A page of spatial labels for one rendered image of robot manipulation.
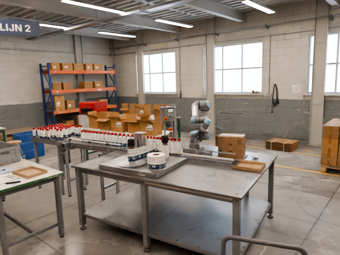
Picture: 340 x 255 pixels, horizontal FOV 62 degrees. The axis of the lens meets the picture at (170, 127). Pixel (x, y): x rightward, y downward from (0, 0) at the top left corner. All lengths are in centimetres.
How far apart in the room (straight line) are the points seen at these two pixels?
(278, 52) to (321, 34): 112
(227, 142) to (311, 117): 506
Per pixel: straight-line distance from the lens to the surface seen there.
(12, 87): 1064
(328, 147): 610
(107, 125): 637
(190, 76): 1000
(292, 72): 849
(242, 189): 268
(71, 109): 1069
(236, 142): 351
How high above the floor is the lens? 181
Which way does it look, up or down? 9 degrees down
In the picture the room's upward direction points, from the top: 2 degrees counter-clockwise
